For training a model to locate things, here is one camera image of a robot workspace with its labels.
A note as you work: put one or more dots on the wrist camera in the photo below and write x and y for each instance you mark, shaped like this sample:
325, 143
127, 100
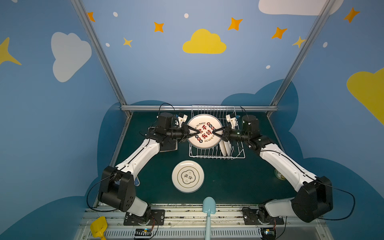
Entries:
232, 119
182, 118

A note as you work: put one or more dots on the yellow toy scoop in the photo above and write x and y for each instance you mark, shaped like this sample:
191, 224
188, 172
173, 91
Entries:
98, 228

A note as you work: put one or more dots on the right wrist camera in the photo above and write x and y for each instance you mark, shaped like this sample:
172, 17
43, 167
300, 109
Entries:
232, 119

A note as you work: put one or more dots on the light blue toy shovel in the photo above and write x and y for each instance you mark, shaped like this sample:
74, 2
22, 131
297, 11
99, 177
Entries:
209, 208

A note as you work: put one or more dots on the small printed cup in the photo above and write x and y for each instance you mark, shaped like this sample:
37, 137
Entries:
279, 175

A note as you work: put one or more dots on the black square plate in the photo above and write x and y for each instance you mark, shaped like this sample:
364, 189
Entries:
168, 146

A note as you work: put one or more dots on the right circuit board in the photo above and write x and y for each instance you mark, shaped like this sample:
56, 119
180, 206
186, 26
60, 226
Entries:
268, 234

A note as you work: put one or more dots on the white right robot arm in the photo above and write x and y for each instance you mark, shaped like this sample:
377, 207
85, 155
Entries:
314, 196

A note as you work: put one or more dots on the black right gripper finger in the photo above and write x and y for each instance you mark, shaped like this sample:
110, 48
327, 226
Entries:
218, 135
218, 131

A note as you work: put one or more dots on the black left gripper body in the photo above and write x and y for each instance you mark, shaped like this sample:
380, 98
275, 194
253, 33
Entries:
185, 132

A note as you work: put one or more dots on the white wire dish rack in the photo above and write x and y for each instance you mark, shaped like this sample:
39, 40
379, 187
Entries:
220, 113

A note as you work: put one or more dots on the white round plate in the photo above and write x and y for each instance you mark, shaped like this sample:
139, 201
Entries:
188, 176
223, 148
205, 124
228, 149

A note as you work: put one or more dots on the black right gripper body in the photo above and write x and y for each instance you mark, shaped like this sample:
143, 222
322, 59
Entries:
227, 134

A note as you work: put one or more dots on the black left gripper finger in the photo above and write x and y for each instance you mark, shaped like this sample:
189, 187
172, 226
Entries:
193, 130
193, 135

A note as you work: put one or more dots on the circuit board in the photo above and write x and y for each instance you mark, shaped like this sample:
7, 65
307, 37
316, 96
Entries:
268, 234
143, 232

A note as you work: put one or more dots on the left circuit board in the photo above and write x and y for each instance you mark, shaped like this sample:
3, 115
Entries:
143, 232

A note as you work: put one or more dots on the blue dotted work glove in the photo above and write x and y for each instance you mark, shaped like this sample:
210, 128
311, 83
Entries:
137, 182

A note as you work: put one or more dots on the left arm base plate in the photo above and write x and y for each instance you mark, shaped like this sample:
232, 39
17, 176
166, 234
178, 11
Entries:
150, 217

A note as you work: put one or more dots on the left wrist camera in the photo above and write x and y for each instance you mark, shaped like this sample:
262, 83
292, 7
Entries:
182, 118

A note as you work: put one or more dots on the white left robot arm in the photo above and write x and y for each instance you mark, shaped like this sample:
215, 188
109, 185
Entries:
117, 186

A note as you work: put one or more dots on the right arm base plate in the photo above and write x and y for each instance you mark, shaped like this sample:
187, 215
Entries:
255, 216

